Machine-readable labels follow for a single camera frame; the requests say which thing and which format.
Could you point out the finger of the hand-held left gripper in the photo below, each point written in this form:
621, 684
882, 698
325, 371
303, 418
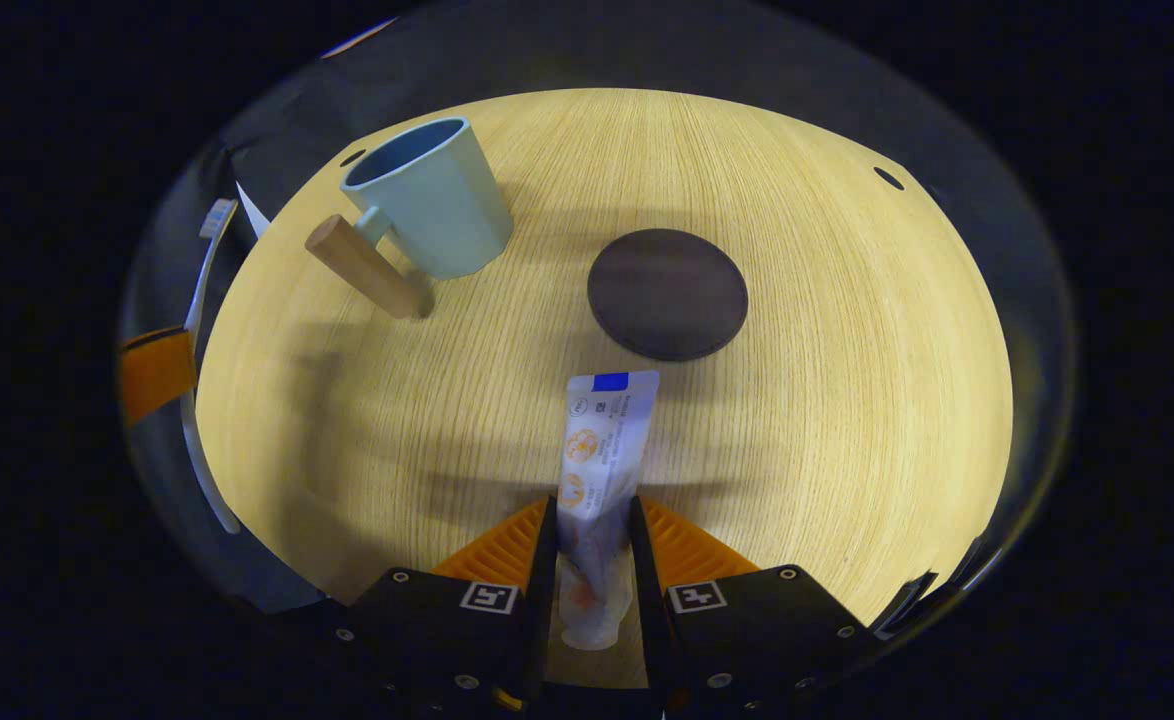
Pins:
155, 375

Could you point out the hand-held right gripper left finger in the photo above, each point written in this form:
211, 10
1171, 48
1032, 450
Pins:
544, 560

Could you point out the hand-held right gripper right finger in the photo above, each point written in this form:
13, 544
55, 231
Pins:
644, 560

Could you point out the white toothbrush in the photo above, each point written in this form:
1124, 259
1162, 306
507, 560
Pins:
203, 280

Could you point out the white toothpaste tube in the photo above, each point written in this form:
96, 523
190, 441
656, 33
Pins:
602, 450

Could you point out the dark round coaster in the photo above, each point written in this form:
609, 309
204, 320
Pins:
667, 295

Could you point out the wooden desktop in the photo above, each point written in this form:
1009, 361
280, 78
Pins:
847, 350

